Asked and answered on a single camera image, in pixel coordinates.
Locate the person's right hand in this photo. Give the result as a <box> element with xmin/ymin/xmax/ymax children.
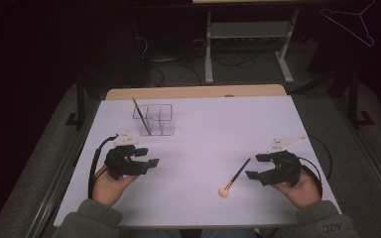
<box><xmin>271</xmin><ymin>169</ymin><xmax>322</xmax><ymax>209</ymax></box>

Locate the white clothes hanger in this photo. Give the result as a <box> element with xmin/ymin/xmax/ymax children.
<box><xmin>319</xmin><ymin>0</ymin><xmax>376</xmax><ymax>48</ymax></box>

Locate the light wooden table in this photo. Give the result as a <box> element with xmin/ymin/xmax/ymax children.
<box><xmin>104</xmin><ymin>83</ymin><xmax>288</xmax><ymax>101</ymax></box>

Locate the black metal stand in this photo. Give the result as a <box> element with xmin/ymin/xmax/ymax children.
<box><xmin>64</xmin><ymin>70</ymin><xmax>87</xmax><ymax>129</ymax></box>
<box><xmin>346</xmin><ymin>67</ymin><xmax>376</xmax><ymax>129</ymax></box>

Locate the grey metal rail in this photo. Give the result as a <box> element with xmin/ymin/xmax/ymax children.
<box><xmin>24</xmin><ymin>98</ymin><xmax>101</xmax><ymax>238</ymax></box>
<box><xmin>330</xmin><ymin>95</ymin><xmax>381</xmax><ymax>219</ymax></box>

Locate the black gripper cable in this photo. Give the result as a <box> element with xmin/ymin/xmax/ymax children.
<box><xmin>298</xmin><ymin>133</ymin><xmax>333</xmax><ymax>197</ymax></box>
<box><xmin>87</xmin><ymin>133</ymin><xmax>119</xmax><ymax>200</ymax></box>

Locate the white board table cover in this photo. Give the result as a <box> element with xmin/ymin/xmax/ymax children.
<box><xmin>53</xmin><ymin>95</ymin><xmax>346</xmax><ymax>229</ymax></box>

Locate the thin dark makeup brush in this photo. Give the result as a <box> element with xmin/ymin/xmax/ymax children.
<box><xmin>131</xmin><ymin>96</ymin><xmax>154</xmax><ymax>137</ymax></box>

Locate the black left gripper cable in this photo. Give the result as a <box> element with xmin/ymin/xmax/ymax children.
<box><xmin>87</xmin><ymin>133</ymin><xmax>119</xmax><ymax>200</ymax></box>

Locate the makeup brush with beige head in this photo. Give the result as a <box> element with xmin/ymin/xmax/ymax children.
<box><xmin>217</xmin><ymin>157</ymin><xmax>251</xmax><ymax>198</ymax></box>

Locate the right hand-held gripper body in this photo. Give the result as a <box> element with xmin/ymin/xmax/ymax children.
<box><xmin>258</xmin><ymin>136</ymin><xmax>310</xmax><ymax>188</ymax></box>

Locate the person's left hand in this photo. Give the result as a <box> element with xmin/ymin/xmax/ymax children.
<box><xmin>92</xmin><ymin>164</ymin><xmax>141</xmax><ymax>208</ymax></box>

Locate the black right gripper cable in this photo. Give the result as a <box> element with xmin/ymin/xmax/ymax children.
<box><xmin>298</xmin><ymin>133</ymin><xmax>333</xmax><ymax>197</ymax></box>

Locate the clear plastic compartment organizer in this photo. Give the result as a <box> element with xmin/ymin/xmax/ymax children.
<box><xmin>132</xmin><ymin>103</ymin><xmax>176</xmax><ymax>138</ymax></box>

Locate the tangle of floor cables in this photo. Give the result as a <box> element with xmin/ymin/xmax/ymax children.
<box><xmin>132</xmin><ymin>19</ymin><xmax>256</xmax><ymax>87</ymax></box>

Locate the white metal desk frame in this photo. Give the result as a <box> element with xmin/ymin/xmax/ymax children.
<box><xmin>203</xmin><ymin>9</ymin><xmax>301</xmax><ymax>85</ymax></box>

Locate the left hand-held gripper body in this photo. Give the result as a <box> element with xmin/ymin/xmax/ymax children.
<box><xmin>103</xmin><ymin>129</ymin><xmax>150</xmax><ymax>181</ymax></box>

